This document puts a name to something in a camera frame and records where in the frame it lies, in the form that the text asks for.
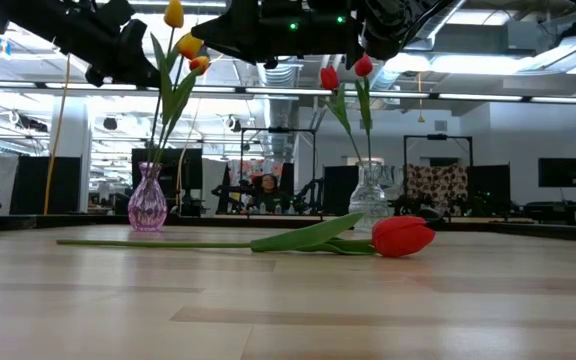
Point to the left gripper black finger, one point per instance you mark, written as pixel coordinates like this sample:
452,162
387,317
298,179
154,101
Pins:
118,72
135,37

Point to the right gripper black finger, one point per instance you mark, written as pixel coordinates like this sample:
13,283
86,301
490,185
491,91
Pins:
228,35

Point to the yellow orange artificial tulip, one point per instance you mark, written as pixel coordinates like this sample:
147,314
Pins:
174,14
199,65
189,46

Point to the red artificial tulip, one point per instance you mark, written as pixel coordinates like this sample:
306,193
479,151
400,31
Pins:
329,78
400,236
363,66

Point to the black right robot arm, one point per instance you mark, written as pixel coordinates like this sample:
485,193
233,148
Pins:
398,25

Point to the purple glass vase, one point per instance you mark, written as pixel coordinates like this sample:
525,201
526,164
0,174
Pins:
147,205

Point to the clear glass vase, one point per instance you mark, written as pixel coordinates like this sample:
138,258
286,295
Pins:
368,195

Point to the black ceiling dome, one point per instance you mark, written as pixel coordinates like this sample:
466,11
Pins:
110,123

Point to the white pillar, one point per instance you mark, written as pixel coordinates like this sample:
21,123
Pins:
75,150

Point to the black screen panel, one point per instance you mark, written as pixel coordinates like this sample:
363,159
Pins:
193,172

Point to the black partition panel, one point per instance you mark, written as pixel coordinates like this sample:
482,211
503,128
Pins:
490,185
340,190
28,185

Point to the person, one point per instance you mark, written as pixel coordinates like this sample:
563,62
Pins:
268,192

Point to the long overhead light bar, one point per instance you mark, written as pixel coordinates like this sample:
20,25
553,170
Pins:
478,97

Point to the floral patterned panel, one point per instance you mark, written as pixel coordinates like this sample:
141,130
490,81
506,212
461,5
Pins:
438,185

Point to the black monitor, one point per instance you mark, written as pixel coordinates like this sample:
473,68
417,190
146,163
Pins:
561,172

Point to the black desk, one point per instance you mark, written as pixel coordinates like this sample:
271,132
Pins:
563,206

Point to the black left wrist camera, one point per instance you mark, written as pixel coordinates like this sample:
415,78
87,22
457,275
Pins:
115,10

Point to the ribbed silver duct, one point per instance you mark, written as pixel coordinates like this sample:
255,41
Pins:
280,80

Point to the black frame stand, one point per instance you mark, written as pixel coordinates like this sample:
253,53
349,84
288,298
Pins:
438,136
278,130

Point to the black table edge rail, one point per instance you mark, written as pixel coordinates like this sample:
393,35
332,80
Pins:
43,221

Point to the silver diagonal duct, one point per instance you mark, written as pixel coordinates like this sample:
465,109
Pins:
455,20

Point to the square wall vent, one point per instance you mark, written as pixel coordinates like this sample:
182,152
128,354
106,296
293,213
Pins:
440,125

